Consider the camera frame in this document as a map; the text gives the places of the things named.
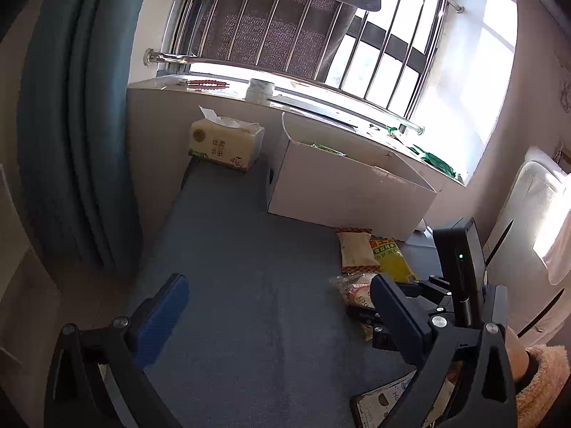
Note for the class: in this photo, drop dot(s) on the clear orange snack packet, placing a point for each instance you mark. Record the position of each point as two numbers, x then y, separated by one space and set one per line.
354 290

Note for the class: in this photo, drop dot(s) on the small green scrap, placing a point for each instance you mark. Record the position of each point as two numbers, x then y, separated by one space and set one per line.
393 131

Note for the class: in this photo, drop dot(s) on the white tape roll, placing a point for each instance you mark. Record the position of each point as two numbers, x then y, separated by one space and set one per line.
259 91

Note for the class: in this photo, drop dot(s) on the brown wooden frame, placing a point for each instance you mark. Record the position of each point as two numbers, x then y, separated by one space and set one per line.
564 154

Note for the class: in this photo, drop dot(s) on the person's right forearm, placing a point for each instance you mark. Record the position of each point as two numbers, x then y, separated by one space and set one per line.
544 379

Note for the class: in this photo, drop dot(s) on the white towel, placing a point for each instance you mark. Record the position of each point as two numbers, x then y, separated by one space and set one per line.
557 254

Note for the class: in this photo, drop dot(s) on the blue curtain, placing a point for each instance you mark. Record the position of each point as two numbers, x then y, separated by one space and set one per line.
76 120

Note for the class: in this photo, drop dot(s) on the white cardboard box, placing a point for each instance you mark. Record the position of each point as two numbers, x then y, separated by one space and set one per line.
339 191

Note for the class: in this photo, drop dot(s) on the brown mesh curtain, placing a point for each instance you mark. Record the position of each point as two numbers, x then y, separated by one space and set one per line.
267 31

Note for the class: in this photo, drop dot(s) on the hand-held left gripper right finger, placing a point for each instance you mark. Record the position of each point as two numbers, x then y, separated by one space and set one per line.
395 312

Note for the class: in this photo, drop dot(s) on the green cloth on windowsill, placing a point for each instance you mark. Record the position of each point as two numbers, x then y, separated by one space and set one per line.
435 160

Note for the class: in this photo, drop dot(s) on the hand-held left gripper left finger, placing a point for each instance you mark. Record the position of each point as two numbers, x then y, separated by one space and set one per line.
163 316

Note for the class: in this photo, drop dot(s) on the yellow snack packet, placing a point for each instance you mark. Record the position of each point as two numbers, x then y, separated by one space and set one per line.
392 263

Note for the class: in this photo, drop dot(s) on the cream patterned snack packet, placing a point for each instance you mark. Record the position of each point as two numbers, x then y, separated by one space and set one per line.
354 252

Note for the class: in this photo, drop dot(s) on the white padded chair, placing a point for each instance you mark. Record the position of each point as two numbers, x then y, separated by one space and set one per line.
526 214

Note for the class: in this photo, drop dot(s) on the yellow tissue pack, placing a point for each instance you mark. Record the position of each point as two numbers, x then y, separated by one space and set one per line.
223 142

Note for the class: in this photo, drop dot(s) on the dark flat board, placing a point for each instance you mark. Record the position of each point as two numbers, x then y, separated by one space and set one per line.
312 110

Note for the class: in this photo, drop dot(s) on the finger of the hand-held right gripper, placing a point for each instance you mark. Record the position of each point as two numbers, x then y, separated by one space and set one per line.
366 314
432 290

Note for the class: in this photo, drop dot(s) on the phone with cartoon case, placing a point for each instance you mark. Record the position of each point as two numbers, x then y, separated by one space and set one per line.
379 403

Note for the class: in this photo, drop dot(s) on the green seaweed snack packet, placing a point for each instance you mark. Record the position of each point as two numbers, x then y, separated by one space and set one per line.
330 150

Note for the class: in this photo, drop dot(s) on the steel window grille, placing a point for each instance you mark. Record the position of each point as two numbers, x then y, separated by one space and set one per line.
169 57

